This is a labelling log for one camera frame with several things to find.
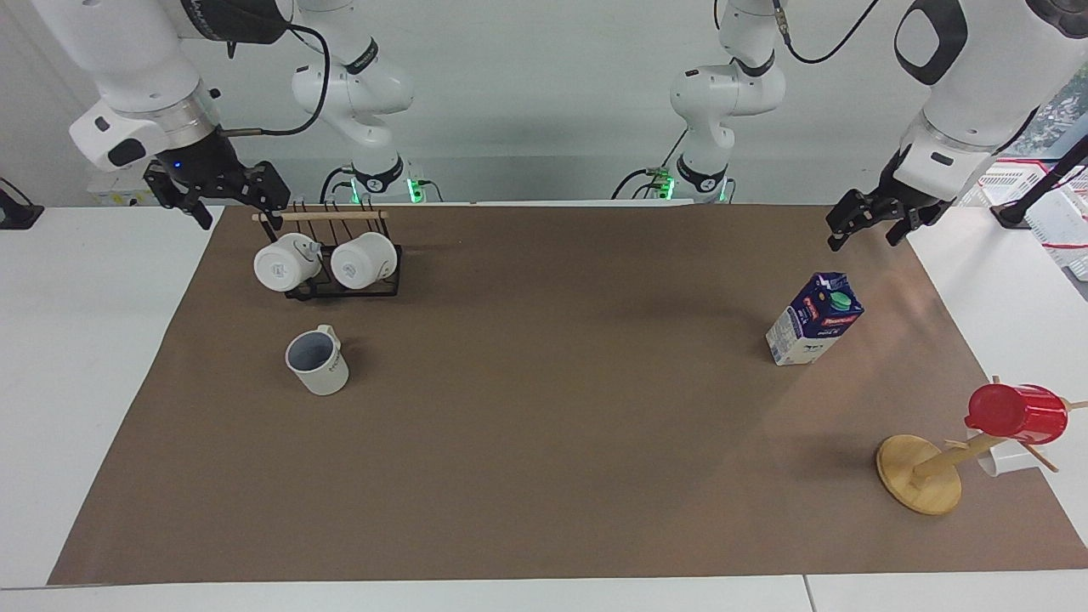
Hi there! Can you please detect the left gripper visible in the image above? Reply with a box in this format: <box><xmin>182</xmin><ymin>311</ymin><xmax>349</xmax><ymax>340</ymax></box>
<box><xmin>827</xmin><ymin>149</ymin><xmax>951</xmax><ymax>252</ymax></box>

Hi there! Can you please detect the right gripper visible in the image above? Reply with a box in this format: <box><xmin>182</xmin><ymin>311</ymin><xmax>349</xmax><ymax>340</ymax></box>
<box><xmin>143</xmin><ymin>132</ymin><xmax>291</xmax><ymax>231</ymax></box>

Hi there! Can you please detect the blue white milk carton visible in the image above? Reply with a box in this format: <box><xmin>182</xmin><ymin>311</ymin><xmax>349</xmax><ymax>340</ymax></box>
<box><xmin>765</xmin><ymin>272</ymin><xmax>865</xmax><ymax>367</ymax></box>

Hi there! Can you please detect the red cup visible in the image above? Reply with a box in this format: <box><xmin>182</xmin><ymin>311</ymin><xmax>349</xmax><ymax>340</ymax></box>
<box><xmin>964</xmin><ymin>383</ymin><xmax>1068</xmax><ymax>445</ymax></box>

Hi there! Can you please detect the white cup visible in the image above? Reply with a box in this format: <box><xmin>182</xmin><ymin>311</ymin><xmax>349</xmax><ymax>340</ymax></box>
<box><xmin>966</xmin><ymin>428</ymin><xmax>1034</xmax><ymax>478</ymax></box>

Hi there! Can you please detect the black stand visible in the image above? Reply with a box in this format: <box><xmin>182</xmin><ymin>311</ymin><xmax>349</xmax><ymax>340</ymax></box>
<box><xmin>0</xmin><ymin>177</ymin><xmax>45</xmax><ymax>231</ymax></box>
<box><xmin>989</xmin><ymin>134</ymin><xmax>1088</xmax><ymax>230</ymax></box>

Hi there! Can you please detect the white plastic basket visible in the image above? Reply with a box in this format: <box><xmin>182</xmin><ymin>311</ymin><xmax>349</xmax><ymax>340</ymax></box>
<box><xmin>976</xmin><ymin>160</ymin><xmax>1088</xmax><ymax>282</ymax></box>

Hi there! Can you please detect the white mug grey inside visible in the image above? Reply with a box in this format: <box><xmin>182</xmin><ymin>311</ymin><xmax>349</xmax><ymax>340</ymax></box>
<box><xmin>285</xmin><ymin>324</ymin><xmax>350</xmax><ymax>397</ymax></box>

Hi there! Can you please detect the wooden mug tree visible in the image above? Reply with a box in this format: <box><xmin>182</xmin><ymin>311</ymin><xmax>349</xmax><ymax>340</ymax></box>
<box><xmin>875</xmin><ymin>375</ymin><xmax>1088</xmax><ymax>516</ymax></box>

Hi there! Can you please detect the black cable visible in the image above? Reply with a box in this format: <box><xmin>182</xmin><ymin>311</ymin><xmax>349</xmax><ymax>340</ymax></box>
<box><xmin>219</xmin><ymin>21</ymin><xmax>332</xmax><ymax>139</ymax></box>
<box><xmin>772</xmin><ymin>0</ymin><xmax>882</xmax><ymax>65</ymax></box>
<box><xmin>611</xmin><ymin>127</ymin><xmax>689</xmax><ymax>201</ymax></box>
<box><xmin>320</xmin><ymin>165</ymin><xmax>354</xmax><ymax>206</ymax></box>

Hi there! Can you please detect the black wire mug rack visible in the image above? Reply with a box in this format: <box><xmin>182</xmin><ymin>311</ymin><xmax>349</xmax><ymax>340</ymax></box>
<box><xmin>252</xmin><ymin>201</ymin><xmax>403</xmax><ymax>301</ymax></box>

